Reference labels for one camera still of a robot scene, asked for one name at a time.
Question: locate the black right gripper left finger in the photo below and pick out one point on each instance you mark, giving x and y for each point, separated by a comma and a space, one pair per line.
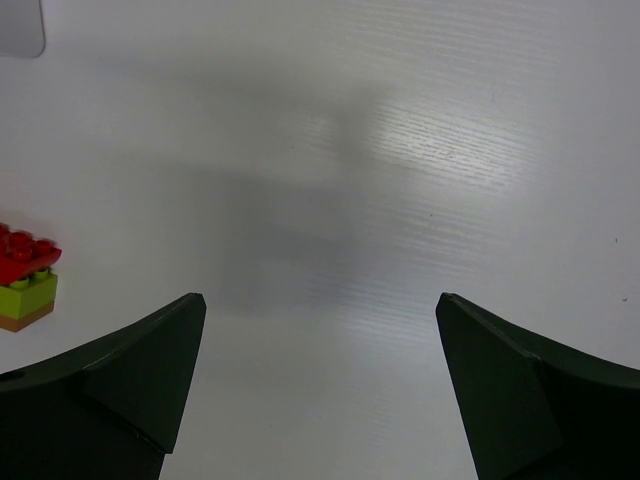
108, 409

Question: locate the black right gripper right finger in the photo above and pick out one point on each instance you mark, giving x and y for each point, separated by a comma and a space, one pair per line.
533, 408

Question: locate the red sloped lego brick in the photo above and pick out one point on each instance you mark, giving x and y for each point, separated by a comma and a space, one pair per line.
22, 254

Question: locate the brown lego plate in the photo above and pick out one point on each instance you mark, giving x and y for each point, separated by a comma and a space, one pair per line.
16, 324

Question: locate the lime green lego brick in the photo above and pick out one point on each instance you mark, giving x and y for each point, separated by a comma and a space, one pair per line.
28, 295

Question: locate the white divided container left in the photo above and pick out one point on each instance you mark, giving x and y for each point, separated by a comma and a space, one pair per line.
22, 33

